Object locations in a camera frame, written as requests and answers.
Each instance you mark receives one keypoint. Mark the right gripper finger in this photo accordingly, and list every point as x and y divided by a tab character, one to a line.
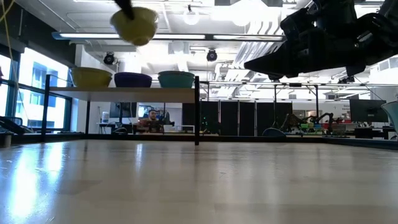
289	75
289	59

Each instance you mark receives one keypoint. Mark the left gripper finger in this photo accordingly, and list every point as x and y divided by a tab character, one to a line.
126	7

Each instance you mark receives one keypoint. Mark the teal bowl speckled inside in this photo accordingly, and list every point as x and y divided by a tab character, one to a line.
176	83
176	74

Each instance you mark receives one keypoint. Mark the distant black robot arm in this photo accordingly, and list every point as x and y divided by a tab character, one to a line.
290	122
325	117

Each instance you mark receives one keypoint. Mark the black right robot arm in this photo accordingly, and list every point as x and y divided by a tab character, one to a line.
382	28

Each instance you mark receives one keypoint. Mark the black ceiling spotlight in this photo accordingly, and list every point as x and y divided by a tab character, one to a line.
212	55
109	58

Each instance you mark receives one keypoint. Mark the long ceiling light fixture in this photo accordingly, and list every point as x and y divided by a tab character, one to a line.
236	37

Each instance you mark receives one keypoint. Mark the blue-grey chair back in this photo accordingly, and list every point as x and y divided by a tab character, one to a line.
273	132

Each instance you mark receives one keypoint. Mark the round ceiling lamp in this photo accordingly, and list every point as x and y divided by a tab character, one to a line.
191	17

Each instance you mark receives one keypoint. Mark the black computer monitor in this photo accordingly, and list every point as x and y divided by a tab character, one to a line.
367	110

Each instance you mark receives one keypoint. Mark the wooden shelf with black legs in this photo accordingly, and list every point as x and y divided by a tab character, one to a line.
124	95

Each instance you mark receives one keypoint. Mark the white pot with succulents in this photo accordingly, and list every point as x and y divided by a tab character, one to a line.
392	116

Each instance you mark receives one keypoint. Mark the large window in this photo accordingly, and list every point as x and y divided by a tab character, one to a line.
40	77

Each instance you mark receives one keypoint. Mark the white jug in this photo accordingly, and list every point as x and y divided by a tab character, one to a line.
105	117

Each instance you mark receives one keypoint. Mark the person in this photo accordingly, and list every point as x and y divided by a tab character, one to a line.
152	121

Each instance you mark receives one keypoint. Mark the distant black metal frame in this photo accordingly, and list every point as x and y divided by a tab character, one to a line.
295	84

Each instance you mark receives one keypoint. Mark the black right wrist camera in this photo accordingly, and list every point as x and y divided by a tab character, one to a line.
297	21

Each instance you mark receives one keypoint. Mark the black partition wall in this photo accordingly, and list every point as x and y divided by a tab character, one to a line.
230	118

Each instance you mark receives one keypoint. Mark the black aluminium table frame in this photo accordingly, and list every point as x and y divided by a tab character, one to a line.
236	138

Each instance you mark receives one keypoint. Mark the black wall screen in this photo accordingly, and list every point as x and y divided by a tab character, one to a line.
124	109

